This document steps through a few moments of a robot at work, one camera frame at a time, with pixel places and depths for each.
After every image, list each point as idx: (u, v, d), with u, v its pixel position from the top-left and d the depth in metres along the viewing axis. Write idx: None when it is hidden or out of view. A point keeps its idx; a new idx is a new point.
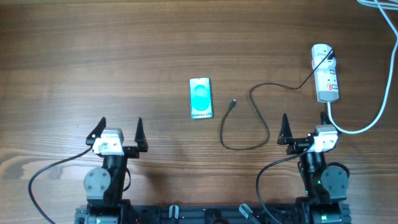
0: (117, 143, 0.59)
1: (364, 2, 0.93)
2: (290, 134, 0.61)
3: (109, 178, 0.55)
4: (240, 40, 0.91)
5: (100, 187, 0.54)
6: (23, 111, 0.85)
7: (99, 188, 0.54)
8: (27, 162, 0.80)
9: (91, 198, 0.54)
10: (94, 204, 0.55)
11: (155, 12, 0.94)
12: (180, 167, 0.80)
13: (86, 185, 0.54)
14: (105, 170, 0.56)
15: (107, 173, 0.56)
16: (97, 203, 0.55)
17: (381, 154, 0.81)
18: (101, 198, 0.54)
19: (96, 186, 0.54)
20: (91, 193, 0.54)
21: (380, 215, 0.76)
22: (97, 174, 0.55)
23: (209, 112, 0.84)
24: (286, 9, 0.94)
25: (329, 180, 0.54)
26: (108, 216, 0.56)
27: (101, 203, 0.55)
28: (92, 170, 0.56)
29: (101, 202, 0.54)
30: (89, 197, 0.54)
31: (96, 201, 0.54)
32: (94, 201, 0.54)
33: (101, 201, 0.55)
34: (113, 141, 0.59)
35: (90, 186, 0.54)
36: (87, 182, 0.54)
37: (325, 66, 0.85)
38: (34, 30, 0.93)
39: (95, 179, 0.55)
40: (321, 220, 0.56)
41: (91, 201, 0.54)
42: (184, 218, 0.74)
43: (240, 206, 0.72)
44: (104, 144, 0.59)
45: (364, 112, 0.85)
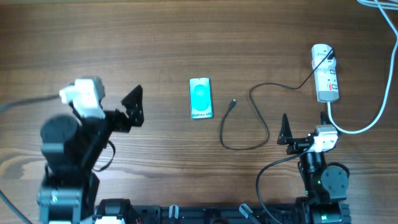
0: (91, 95, 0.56)
1: (364, 2, 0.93)
2: (290, 134, 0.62)
3: (74, 126, 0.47)
4: (240, 40, 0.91)
5: (61, 135, 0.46)
6: (23, 111, 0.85)
7: (60, 136, 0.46)
8: (27, 162, 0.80)
9: (47, 152, 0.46)
10: (56, 164, 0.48)
11: (155, 12, 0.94)
12: (180, 167, 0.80)
13: (43, 134, 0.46)
14: (71, 116, 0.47)
15: (73, 119, 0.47)
16: (58, 157, 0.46)
17: (381, 154, 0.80)
18: (61, 155, 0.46)
19: (56, 134, 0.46)
20: (48, 142, 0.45)
21: (380, 215, 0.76)
22: (59, 122, 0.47)
23: (209, 112, 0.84)
24: (287, 9, 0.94)
25: (329, 180, 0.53)
26: (68, 193, 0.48)
27: (63, 163, 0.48)
28: (53, 116, 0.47)
29: (63, 158, 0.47)
30: (45, 148, 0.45)
31: (54, 156, 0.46)
32: (51, 157, 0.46)
33: (63, 160, 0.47)
34: (87, 94, 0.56)
35: (48, 135, 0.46)
36: (46, 129, 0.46)
37: (325, 66, 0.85)
38: (34, 30, 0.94)
39: (56, 127, 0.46)
40: (321, 220, 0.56)
41: (48, 155, 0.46)
42: (184, 218, 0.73)
43: (240, 206, 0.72)
44: (77, 98, 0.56)
45: (364, 112, 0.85)
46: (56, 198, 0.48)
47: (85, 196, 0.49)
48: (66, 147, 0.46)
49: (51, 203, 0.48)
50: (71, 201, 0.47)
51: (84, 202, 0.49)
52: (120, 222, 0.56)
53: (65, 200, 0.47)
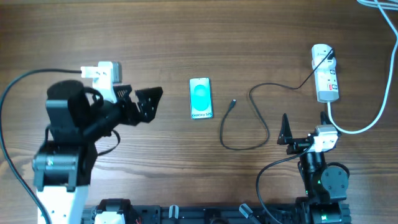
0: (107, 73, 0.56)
1: (364, 2, 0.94)
2: (290, 135, 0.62)
3: (80, 89, 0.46)
4: (240, 40, 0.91)
5: (66, 94, 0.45)
6: (23, 111, 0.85)
7: (66, 94, 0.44)
8: (27, 162, 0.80)
9: (49, 111, 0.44)
10: (58, 126, 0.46)
11: (155, 12, 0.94)
12: (180, 167, 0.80)
13: (49, 92, 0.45)
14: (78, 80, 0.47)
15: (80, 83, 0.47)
16: (61, 114, 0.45)
17: (381, 154, 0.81)
18: (64, 113, 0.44)
19: (62, 93, 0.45)
20: (53, 99, 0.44)
21: (380, 215, 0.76)
22: (66, 84, 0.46)
23: (209, 112, 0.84)
24: (287, 9, 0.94)
25: (329, 180, 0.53)
26: (65, 157, 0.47)
27: (65, 125, 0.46)
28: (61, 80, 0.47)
29: (65, 116, 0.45)
30: (48, 104, 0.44)
31: (56, 114, 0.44)
32: (54, 114, 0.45)
33: (66, 121, 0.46)
34: (104, 73, 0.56)
35: (54, 93, 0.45)
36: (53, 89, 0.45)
37: (325, 66, 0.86)
38: (34, 30, 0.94)
39: (62, 88, 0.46)
40: (321, 220, 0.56)
41: (51, 112, 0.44)
42: (184, 218, 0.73)
43: (240, 206, 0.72)
44: (95, 78, 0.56)
45: (364, 112, 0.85)
46: (52, 162, 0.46)
47: (83, 162, 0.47)
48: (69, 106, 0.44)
49: (46, 167, 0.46)
50: (68, 163, 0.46)
51: (81, 169, 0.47)
52: (120, 217, 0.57)
53: (61, 164, 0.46)
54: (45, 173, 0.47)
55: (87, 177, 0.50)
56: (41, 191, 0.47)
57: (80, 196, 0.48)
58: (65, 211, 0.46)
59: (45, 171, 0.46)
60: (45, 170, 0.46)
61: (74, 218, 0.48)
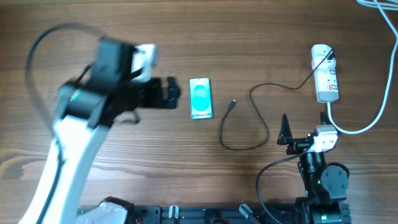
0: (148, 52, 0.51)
1: (364, 3, 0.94)
2: (290, 135, 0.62)
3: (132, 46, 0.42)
4: (240, 40, 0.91)
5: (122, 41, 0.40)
6: (23, 111, 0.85)
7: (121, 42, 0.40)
8: (27, 162, 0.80)
9: (104, 44, 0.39)
10: (102, 64, 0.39)
11: (155, 12, 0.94)
12: (181, 167, 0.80)
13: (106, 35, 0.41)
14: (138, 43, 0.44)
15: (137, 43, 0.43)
16: (111, 53, 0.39)
17: (381, 154, 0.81)
18: (118, 51, 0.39)
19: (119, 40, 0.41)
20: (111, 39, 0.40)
21: (380, 215, 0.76)
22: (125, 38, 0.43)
23: (209, 112, 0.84)
24: (287, 9, 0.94)
25: (329, 180, 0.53)
26: (92, 93, 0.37)
27: (109, 65, 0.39)
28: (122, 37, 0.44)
29: (114, 55, 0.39)
30: (102, 41, 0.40)
31: (109, 49, 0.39)
32: (106, 50, 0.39)
33: (113, 61, 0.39)
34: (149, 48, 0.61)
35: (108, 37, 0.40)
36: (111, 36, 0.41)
37: (325, 66, 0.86)
38: (34, 30, 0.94)
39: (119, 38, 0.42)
40: (321, 220, 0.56)
41: (104, 46, 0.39)
42: (184, 218, 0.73)
43: (240, 206, 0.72)
44: (142, 51, 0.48)
45: (364, 112, 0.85)
46: (78, 94, 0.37)
47: (109, 106, 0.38)
48: (127, 48, 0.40)
49: (69, 98, 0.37)
50: (94, 98, 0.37)
51: (105, 111, 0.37)
52: (125, 211, 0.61)
53: (87, 97, 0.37)
54: (66, 106, 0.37)
55: (106, 127, 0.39)
56: (60, 122, 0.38)
57: (99, 139, 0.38)
58: (81, 147, 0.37)
59: (67, 104, 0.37)
60: (68, 101, 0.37)
61: (86, 160, 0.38)
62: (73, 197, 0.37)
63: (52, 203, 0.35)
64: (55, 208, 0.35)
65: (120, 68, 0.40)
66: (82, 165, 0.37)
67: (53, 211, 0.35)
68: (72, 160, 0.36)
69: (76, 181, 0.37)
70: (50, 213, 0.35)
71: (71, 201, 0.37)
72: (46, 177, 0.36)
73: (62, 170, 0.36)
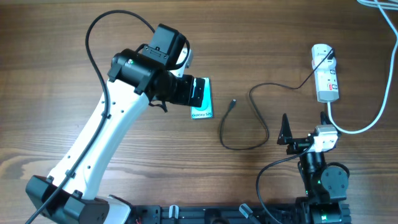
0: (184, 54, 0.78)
1: (364, 2, 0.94)
2: (290, 134, 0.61)
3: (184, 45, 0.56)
4: (240, 40, 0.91)
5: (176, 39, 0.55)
6: (23, 111, 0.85)
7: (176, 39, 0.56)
8: (27, 162, 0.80)
9: (160, 32, 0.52)
10: (155, 46, 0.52)
11: (155, 12, 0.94)
12: (181, 167, 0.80)
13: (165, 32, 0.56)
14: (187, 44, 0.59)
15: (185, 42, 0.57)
16: (165, 39, 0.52)
17: (381, 154, 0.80)
18: (170, 38, 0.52)
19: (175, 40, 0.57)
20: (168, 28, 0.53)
21: (380, 215, 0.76)
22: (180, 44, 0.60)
23: (208, 112, 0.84)
24: (287, 9, 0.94)
25: (329, 180, 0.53)
26: (143, 66, 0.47)
27: (160, 48, 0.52)
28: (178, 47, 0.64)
29: (166, 41, 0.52)
30: (160, 28, 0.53)
31: (162, 35, 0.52)
32: (160, 35, 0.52)
33: (164, 45, 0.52)
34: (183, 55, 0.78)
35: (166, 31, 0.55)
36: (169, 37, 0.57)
37: (326, 66, 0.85)
38: (34, 30, 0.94)
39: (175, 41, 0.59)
40: (321, 220, 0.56)
41: (160, 32, 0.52)
42: (184, 218, 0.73)
43: (240, 206, 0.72)
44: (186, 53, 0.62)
45: (364, 112, 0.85)
46: (132, 61, 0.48)
47: (155, 79, 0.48)
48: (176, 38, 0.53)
49: (125, 65, 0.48)
50: (146, 69, 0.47)
51: (152, 83, 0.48)
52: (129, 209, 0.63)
53: (140, 66, 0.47)
54: (121, 71, 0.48)
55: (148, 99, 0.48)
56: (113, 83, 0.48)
57: (138, 107, 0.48)
58: (123, 108, 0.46)
59: (123, 70, 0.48)
60: (124, 66, 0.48)
61: (125, 122, 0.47)
62: (108, 150, 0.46)
63: (92, 149, 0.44)
64: (95, 153, 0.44)
65: (168, 51, 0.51)
66: (121, 125, 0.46)
67: (93, 154, 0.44)
68: (115, 117, 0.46)
69: (112, 140, 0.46)
70: (90, 155, 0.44)
71: (106, 154, 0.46)
72: (92, 126, 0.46)
73: (106, 124, 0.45)
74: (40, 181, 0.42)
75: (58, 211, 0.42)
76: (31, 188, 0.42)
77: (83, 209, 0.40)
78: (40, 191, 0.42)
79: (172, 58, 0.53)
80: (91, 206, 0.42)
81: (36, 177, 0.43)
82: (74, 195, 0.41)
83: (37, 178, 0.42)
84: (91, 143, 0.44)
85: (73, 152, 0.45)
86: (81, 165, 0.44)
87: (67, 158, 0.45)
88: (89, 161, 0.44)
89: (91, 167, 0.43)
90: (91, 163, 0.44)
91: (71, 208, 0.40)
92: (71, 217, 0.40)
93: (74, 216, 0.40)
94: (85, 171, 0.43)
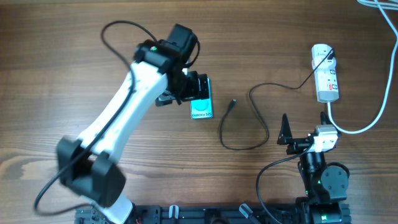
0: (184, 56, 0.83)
1: (364, 2, 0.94)
2: (290, 135, 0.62)
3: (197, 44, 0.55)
4: (240, 40, 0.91)
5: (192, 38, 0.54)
6: (23, 111, 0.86)
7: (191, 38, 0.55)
8: (27, 162, 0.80)
9: (176, 28, 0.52)
10: (171, 41, 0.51)
11: (155, 12, 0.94)
12: (181, 167, 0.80)
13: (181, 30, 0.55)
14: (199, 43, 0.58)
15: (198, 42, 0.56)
16: (181, 36, 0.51)
17: (381, 154, 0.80)
18: (186, 37, 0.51)
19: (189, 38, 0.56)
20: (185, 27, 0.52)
21: (380, 215, 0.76)
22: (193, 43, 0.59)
23: (208, 112, 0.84)
24: (287, 9, 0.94)
25: (329, 180, 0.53)
26: (161, 56, 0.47)
27: (176, 43, 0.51)
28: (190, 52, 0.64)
29: (183, 37, 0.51)
30: (176, 26, 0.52)
31: (180, 32, 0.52)
32: (177, 31, 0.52)
33: (180, 42, 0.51)
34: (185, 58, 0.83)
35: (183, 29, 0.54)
36: None
37: (325, 66, 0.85)
38: (33, 30, 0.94)
39: None
40: (321, 220, 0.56)
41: (177, 29, 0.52)
42: (184, 218, 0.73)
43: (240, 206, 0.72)
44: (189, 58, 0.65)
45: (364, 112, 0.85)
46: (155, 49, 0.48)
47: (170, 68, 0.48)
48: (193, 37, 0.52)
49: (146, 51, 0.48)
50: (166, 56, 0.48)
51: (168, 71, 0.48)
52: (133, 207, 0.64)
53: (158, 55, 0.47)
54: (143, 57, 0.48)
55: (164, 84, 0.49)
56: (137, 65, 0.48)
57: (160, 86, 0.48)
58: (149, 83, 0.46)
59: (145, 56, 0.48)
60: (146, 52, 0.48)
61: (150, 98, 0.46)
62: (132, 121, 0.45)
63: (120, 116, 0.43)
64: (123, 119, 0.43)
65: (184, 45, 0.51)
66: (147, 99, 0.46)
67: (121, 121, 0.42)
68: (142, 90, 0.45)
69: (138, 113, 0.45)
70: (118, 122, 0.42)
71: (130, 123, 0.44)
72: (119, 96, 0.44)
73: (133, 96, 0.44)
74: (69, 142, 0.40)
75: (83, 179, 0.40)
76: (59, 148, 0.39)
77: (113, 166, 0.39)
78: (68, 150, 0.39)
79: (188, 53, 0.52)
80: (117, 170, 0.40)
81: (64, 139, 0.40)
82: (102, 155, 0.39)
83: (64, 139, 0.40)
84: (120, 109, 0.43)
85: (102, 117, 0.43)
86: (109, 128, 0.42)
87: (96, 122, 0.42)
88: (117, 126, 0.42)
89: (119, 131, 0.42)
90: (119, 128, 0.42)
91: (99, 168, 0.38)
92: (99, 177, 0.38)
93: (102, 176, 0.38)
94: (113, 134, 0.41)
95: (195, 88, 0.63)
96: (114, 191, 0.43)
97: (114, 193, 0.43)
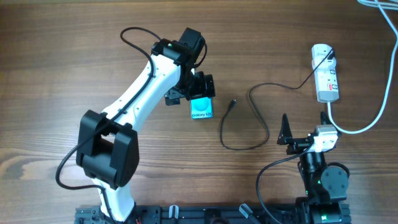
0: None
1: (364, 2, 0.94)
2: (290, 135, 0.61)
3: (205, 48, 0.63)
4: (240, 40, 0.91)
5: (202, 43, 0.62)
6: (23, 111, 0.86)
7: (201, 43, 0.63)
8: (27, 162, 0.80)
9: (188, 32, 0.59)
10: (183, 42, 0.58)
11: (155, 12, 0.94)
12: (181, 167, 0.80)
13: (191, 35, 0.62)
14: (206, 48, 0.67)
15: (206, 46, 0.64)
16: (193, 38, 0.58)
17: (381, 154, 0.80)
18: (196, 39, 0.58)
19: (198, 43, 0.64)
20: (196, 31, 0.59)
21: (380, 215, 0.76)
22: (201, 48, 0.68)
23: (208, 112, 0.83)
24: (287, 9, 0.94)
25: (329, 180, 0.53)
26: (177, 51, 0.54)
27: (188, 43, 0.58)
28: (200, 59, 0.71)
29: (193, 38, 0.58)
30: (188, 30, 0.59)
31: (190, 33, 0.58)
32: (188, 34, 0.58)
33: (190, 42, 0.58)
34: None
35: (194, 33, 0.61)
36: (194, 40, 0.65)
37: (325, 66, 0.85)
38: (33, 29, 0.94)
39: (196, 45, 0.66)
40: (321, 220, 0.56)
41: (188, 32, 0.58)
42: (184, 218, 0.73)
43: (240, 206, 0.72)
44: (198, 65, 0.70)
45: (364, 112, 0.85)
46: (171, 46, 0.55)
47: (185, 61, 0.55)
48: (201, 40, 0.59)
49: (165, 47, 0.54)
50: (181, 52, 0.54)
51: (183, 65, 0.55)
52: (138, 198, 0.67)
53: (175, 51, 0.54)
54: (161, 52, 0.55)
55: (178, 75, 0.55)
56: (155, 56, 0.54)
57: (173, 78, 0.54)
58: (164, 72, 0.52)
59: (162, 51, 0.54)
60: (164, 48, 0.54)
61: (165, 84, 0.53)
62: (150, 104, 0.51)
63: (140, 97, 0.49)
64: (143, 99, 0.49)
65: (194, 46, 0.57)
66: (163, 84, 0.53)
67: (142, 101, 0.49)
68: (159, 77, 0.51)
69: (155, 96, 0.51)
70: (138, 101, 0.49)
71: (148, 105, 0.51)
72: (140, 81, 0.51)
73: (152, 81, 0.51)
74: (95, 114, 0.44)
75: (101, 157, 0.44)
76: (86, 118, 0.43)
77: (134, 139, 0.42)
78: (95, 121, 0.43)
79: (197, 53, 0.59)
80: (136, 145, 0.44)
81: (91, 111, 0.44)
82: (125, 128, 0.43)
83: (91, 111, 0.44)
84: (142, 90, 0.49)
85: (124, 96, 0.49)
86: (130, 106, 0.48)
87: (119, 101, 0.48)
88: (137, 104, 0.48)
89: (138, 109, 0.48)
90: (138, 107, 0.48)
91: (123, 137, 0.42)
92: (122, 145, 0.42)
93: (124, 145, 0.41)
94: (134, 111, 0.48)
95: (201, 87, 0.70)
96: (128, 172, 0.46)
97: (127, 175, 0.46)
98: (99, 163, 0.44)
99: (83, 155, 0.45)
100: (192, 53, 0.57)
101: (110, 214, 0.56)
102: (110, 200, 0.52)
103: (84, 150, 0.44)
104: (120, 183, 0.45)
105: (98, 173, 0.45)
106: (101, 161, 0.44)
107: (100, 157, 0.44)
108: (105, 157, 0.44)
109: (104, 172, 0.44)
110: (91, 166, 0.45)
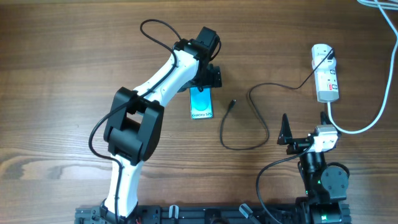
0: None
1: (364, 2, 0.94)
2: (290, 134, 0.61)
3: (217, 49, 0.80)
4: (240, 40, 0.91)
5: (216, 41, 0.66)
6: (23, 111, 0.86)
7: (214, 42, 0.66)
8: (27, 162, 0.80)
9: (204, 32, 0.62)
10: (199, 41, 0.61)
11: (155, 12, 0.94)
12: (181, 167, 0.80)
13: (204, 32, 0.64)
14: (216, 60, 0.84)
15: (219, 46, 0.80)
16: (209, 35, 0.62)
17: (381, 154, 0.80)
18: (212, 38, 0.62)
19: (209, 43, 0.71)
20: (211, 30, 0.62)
21: (380, 215, 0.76)
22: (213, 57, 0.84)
23: (209, 112, 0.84)
24: (287, 9, 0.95)
25: (329, 180, 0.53)
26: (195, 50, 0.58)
27: (204, 42, 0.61)
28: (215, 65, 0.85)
29: (209, 37, 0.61)
30: (204, 30, 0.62)
31: (207, 32, 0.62)
32: (204, 33, 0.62)
33: (206, 41, 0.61)
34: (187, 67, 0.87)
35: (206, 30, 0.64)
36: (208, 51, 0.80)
37: (325, 66, 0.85)
38: (33, 30, 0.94)
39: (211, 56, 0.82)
40: (321, 220, 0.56)
41: (203, 32, 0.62)
42: (184, 218, 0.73)
43: (240, 206, 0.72)
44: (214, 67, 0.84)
45: (364, 112, 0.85)
46: (191, 44, 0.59)
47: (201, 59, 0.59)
48: (216, 38, 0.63)
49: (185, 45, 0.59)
50: (198, 50, 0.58)
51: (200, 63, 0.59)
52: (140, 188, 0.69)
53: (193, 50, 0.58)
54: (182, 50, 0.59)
55: (196, 69, 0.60)
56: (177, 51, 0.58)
57: (191, 70, 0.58)
58: (185, 63, 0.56)
59: (183, 47, 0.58)
60: (185, 46, 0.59)
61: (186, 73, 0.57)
62: (173, 89, 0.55)
63: (166, 81, 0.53)
64: (168, 83, 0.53)
65: (210, 44, 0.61)
66: (185, 74, 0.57)
67: (167, 84, 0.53)
68: (181, 67, 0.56)
69: (177, 82, 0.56)
70: (165, 84, 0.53)
71: (171, 90, 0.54)
72: (164, 69, 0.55)
73: (175, 70, 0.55)
74: (127, 91, 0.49)
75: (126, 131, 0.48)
76: (120, 93, 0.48)
77: (161, 115, 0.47)
78: (128, 96, 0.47)
79: (211, 50, 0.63)
80: (162, 122, 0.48)
81: (124, 89, 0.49)
82: (153, 104, 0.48)
83: (124, 88, 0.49)
84: (166, 76, 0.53)
85: (152, 79, 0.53)
86: (158, 87, 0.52)
87: (148, 83, 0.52)
88: (163, 86, 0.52)
89: (165, 91, 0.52)
90: (165, 88, 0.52)
91: (152, 111, 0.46)
92: (150, 118, 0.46)
93: (153, 119, 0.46)
94: (161, 92, 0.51)
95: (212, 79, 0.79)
96: (151, 147, 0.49)
97: (150, 152, 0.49)
98: (126, 137, 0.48)
99: (112, 128, 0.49)
100: (208, 52, 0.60)
101: (115, 203, 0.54)
102: (121, 180, 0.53)
103: (114, 123, 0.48)
104: (143, 157, 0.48)
105: (124, 147, 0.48)
106: (127, 134, 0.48)
107: (126, 132, 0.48)
108: (130, 132, 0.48)
109: (129, 145, 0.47)
110: (117, 139, 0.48)
